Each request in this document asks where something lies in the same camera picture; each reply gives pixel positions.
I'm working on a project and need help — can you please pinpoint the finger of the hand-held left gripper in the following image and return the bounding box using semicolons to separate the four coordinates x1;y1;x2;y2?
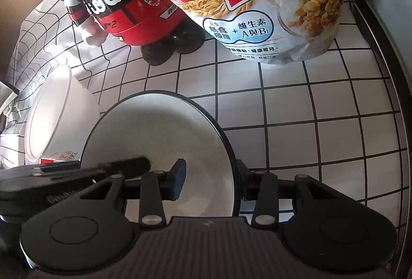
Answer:
80;156;151;180

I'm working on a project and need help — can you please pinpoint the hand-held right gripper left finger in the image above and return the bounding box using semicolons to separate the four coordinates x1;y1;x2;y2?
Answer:
79;158;187;226

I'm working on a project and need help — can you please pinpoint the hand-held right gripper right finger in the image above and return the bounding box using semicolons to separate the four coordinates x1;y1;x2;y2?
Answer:
237;160;326;226

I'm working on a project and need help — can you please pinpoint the white bowl with dark rim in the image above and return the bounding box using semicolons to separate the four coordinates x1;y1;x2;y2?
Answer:
79;90;241;219

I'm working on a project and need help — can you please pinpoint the white paper bowl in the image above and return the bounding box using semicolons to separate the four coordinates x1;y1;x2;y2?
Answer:
24;64;101;164

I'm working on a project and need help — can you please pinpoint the white grid tablecloth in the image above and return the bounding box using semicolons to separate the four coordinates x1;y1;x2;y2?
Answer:
0;0;407;225

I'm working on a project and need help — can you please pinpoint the grey flat object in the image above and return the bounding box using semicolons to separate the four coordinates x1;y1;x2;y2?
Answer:
0;80;20;116

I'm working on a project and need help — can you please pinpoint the red and black robot toy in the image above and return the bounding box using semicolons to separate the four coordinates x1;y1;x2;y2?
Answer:
30;0;207;66

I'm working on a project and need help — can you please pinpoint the red cereal bag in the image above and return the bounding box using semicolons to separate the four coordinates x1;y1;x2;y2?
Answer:
118;0;351;66

